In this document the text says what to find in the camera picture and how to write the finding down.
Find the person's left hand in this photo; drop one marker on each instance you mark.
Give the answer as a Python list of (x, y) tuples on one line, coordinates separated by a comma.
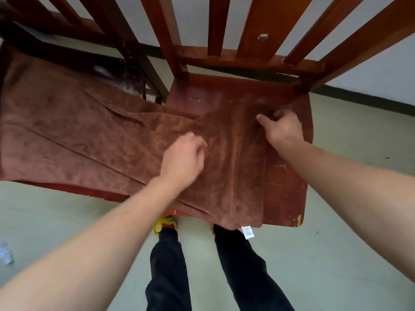
[(181, 161)]

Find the person's right hand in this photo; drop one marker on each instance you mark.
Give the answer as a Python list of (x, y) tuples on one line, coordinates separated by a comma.
[(285, 131)]

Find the person's right thumb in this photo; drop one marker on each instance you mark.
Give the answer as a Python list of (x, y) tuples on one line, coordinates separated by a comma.
[(264, 120)]

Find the person's left fingers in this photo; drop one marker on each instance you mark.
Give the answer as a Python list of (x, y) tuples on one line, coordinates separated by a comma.
[(194, 140)]

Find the brown suede trousers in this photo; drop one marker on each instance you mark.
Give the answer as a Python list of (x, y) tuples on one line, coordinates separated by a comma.
[(81, 126)]

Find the person's right forearm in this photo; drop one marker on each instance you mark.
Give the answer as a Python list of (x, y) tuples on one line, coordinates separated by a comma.
[(356, 197)]

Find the person's left forearm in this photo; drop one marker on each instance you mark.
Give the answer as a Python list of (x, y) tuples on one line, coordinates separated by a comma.
[(90, 249)]

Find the red-brown wooden chair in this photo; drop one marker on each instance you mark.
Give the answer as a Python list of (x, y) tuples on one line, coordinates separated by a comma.
[(283, 191)]

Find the person's yellow left shoe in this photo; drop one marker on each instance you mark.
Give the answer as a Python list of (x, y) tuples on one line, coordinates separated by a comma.
[(163, 222)]

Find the person's yellow shoe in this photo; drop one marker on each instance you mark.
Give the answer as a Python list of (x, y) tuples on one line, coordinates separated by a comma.
[(213, 229), (163, 222)]

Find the person's yellow right shoe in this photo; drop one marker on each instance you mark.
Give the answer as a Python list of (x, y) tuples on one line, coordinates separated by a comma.
[(213, 229)]

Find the dark wooden chair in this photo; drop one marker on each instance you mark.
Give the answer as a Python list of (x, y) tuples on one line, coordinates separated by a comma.
[(131, 45)]

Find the person's left leg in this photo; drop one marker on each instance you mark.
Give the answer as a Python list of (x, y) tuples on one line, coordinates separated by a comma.
[(168, 272)]

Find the person's leg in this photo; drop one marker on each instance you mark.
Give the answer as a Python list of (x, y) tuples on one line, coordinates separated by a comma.
[(246, 272), (168, 272)]

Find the person's right leg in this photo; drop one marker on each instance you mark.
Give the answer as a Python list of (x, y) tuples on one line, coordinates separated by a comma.
[(246, 272)]

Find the white crumpled plastic piece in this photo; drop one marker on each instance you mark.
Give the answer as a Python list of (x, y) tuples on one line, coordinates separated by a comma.
[(5, 253)]

